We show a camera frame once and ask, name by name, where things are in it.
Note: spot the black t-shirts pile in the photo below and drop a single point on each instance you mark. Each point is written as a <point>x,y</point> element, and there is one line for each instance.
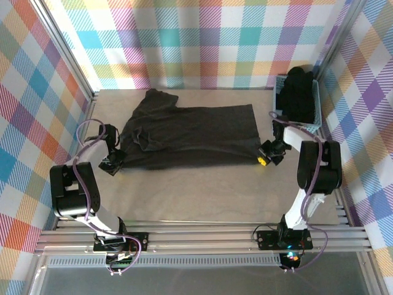
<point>298,95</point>

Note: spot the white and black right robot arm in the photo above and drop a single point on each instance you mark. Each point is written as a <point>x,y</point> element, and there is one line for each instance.
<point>319,167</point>

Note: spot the aluminium frame cross rails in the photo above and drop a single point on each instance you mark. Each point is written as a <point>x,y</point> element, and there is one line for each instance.
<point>199,238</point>

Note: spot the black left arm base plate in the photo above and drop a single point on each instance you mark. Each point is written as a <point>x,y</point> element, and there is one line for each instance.
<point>139,241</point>

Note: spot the dark grey t-shirt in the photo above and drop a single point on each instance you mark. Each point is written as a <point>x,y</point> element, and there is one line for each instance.
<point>199,135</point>

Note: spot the aluminium frame post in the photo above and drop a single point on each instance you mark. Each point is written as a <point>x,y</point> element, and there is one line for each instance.
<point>340,37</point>
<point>61,46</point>

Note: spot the aluminium left frame post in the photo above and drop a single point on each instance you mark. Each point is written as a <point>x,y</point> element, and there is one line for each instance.
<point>61,46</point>

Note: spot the aluminium rail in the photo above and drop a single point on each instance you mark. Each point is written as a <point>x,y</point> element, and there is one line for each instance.
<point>340,209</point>
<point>84,123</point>

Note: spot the light blue plastic basket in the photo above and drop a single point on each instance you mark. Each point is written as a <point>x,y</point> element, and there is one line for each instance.
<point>317,101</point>

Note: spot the aluminium right frame post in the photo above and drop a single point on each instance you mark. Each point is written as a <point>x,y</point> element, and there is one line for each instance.
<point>340,37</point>

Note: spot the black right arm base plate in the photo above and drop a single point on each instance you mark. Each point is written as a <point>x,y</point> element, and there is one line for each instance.
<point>267,239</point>

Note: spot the aluminium left side rail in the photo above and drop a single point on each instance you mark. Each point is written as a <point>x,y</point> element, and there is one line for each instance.
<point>84,123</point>

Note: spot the aluminium right side rail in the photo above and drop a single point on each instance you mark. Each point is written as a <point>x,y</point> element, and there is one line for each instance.
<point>340,209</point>

